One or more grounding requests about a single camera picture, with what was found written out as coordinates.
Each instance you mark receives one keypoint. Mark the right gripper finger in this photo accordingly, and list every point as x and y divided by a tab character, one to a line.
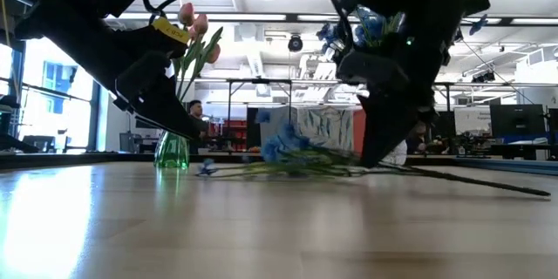
388	131

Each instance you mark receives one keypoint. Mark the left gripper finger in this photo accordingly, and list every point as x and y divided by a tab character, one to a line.
161	45
157	96

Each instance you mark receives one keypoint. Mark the pink artificial tulip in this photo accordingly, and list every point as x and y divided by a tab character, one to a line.
200	24
186	13

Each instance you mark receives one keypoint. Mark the blue artificial flower bunch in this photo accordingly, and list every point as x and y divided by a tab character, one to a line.
370	26
283	144

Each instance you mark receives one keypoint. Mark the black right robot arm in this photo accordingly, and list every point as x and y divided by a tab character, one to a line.
462	0

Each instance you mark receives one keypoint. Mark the green glass vase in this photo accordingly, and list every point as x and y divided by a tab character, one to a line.
172	154

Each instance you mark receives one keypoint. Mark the orange panel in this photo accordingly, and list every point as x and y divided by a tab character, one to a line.
358	131

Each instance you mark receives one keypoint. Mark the person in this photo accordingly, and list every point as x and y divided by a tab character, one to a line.
417	137
198	115

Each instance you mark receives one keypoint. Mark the white blue patterned cloth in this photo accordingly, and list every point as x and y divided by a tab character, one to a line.
322	126

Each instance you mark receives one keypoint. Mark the white display screen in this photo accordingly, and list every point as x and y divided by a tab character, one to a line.
471	120

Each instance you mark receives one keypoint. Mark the red shelf unit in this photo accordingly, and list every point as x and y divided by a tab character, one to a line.
231	128

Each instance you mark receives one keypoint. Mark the black window pillar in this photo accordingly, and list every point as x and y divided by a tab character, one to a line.
16	87

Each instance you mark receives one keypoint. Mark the ceiling light strip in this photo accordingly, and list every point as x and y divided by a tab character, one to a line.
532	21
244	17

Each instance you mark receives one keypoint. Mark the black metal stand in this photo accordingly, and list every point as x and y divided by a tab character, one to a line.
259	81

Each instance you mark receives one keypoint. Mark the black computer monitor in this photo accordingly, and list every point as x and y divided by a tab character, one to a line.
516	120

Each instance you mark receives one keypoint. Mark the black aluminium table frame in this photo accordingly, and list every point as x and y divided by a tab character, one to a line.
87	159

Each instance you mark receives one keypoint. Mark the black ceiling camera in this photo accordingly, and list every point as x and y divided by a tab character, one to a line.
295	43

